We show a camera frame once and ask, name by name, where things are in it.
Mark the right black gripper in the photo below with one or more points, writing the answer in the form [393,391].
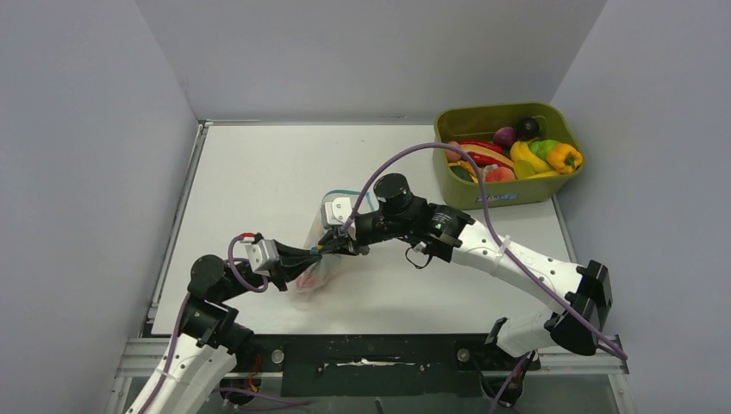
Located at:
[334,241]

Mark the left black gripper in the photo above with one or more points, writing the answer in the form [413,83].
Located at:
[293,262]

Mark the clear zip top bag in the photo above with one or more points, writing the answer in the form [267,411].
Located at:
[329,266]

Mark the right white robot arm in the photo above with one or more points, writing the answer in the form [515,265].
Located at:
[577,298]

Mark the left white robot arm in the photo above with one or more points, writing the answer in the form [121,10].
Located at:
[206,342]

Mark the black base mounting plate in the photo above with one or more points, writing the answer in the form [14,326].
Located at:
[464,365]

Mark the red toy chili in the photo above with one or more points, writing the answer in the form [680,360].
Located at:
[487,160]
[484,144]

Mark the toy peach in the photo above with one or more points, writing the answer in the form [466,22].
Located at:
[500,174]

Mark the purple toy onion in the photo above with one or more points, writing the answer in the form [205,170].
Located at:
[505,137]

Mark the yellow toy banana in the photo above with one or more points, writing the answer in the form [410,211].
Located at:
[527,164]

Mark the olive green plastic bin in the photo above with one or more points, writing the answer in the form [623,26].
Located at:
[458,176]

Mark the dark purple toy plum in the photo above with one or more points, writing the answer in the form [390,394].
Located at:
[527,129]

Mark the green toy pepper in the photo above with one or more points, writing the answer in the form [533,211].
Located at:
[541,148]

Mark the yellow toy bell pepper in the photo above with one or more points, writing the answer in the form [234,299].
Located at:
[565,158]

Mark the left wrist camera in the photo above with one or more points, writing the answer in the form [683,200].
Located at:
[262,254]

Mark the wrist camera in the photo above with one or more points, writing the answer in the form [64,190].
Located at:
[262,254]
[336,211]

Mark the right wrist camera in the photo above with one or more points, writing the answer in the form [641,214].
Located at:
[336,211]

